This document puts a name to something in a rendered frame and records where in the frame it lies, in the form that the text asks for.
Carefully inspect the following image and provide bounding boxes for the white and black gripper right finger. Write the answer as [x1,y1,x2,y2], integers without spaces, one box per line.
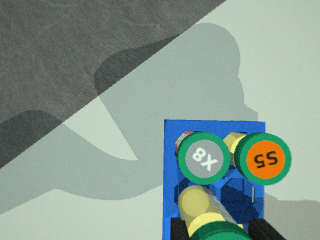
[248,218,286,240]

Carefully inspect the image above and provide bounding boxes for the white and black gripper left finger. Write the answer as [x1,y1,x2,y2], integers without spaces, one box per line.
[170,217,190,240]

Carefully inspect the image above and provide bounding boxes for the blue tube rack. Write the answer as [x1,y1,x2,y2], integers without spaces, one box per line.
[162,120,266,240]

